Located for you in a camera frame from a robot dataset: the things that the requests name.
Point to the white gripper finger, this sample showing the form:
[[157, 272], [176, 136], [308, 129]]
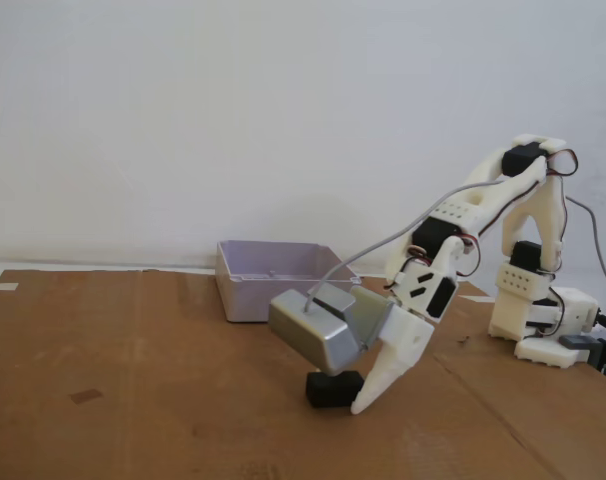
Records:
[[378, 380]]

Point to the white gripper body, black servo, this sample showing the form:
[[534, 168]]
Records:
[[404, 332]]

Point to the black rectangular block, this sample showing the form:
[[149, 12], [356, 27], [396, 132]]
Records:
[[328, 392]]

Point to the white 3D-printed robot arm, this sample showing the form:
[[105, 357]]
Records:
[[553, 220]]

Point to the pale lilac plastic box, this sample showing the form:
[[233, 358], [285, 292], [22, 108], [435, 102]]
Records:
[[248, 300]]

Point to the silver webcam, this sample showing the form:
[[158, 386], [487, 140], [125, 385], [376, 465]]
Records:
[[308, 335]]

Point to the grey table clamp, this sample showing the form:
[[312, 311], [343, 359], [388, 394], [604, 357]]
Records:
[[578, 342]]

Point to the brown cardboard sheet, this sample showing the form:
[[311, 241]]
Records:
[[133, 375]]

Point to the brown tape patch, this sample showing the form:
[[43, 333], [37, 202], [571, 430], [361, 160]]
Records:
[[85, 395]]

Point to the white tape strip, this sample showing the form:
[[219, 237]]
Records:
[[5, 287]]

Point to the grey webcam mount bracket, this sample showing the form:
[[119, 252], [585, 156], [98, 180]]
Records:
[[370, 310]]

